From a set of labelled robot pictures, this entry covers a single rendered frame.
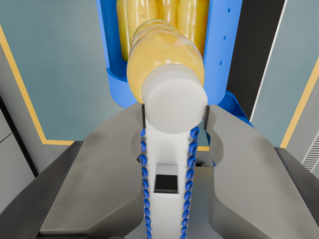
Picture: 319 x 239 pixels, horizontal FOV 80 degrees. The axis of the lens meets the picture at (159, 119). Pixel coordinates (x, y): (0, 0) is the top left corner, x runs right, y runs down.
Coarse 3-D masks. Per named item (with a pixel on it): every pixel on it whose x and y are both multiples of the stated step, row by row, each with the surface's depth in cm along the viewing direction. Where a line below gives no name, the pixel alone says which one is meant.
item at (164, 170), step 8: (160, 168) 84; (168, 168) 84; (176, 168) 84; (160, 176) 78; (168, 176) 78; (176, 176) 78; (160, 184) 75; (168, 184) 75; (176, 184) 75; (160, 192) 74; (168, 192) 74; (176, 192) 73
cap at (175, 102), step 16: (160, 80) 11; (176, 80) 10; (192, 80) 11; (144, 96) 12; (160, 96) 11; (176, 96) 11; (192, 96) 11; (160, 112) 12; (176, 112) 12; (192, 112) 12; (160, 128) 12; (176, 128) 12; (192, 128) 12
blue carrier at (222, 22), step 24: (96, 0) 37; (216, 0) 28; (240, 0) 33; (216, 24) 30; (120, 48) 50; (216, 48) 33; (120, 72) 52; (216, 72) 36; (120, 96) 39; (216, 96) 39
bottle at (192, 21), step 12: (180, 0) 38; (192, 0) 36; (204, 0) 36; (180, 12) 38; (192, 12) 37; (204, 12) 37; (180, 24) 39; (192, 24) 38; (204, 24) 39; (192, 36) 39; (204, 36) 40; (204, 48) 42
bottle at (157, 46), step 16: (144, 32) 18; (160, 32) 15; (176, 32) 16; (144, 48) 14; (160, 48) 13; (176, 48) 13; (192, 48) 14; (128, 64) 15; (144, 64) 13; (160, 64) 13; (176, 64) 12; (192, 64) 13; (128, 80) 15; (144, 80) 13
